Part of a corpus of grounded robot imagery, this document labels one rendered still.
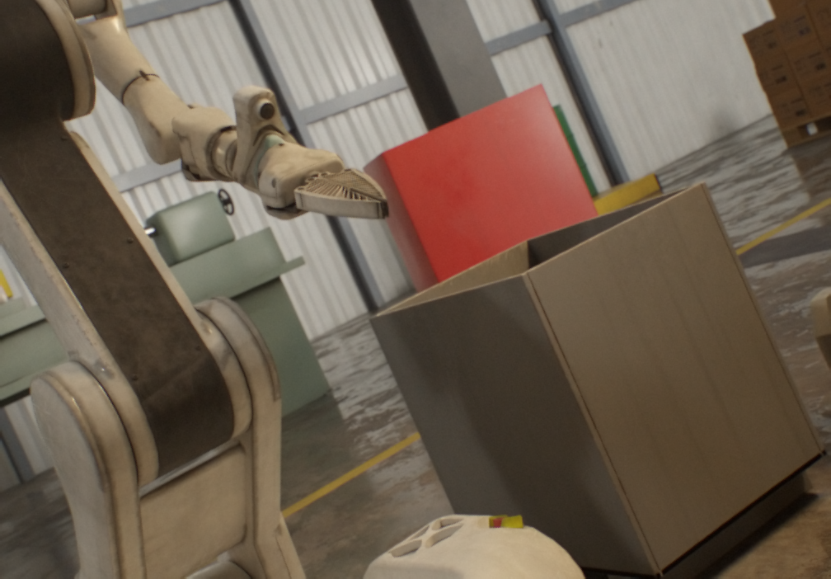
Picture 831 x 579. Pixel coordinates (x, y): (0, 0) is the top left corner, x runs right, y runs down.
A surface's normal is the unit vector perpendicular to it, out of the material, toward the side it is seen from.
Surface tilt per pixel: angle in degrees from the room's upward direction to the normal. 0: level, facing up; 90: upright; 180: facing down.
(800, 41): 90
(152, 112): 50
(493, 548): 10
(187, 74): 90
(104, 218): 70
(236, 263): 90
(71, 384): 40
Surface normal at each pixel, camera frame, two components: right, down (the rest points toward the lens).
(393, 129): 0.48, -0.17
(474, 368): -0.78, 0.37
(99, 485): -0.47, 0.51
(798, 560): -0.40, -0.91
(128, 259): 0.34, -0.49
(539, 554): 0.32, -0.92
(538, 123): 0.20, -0.04
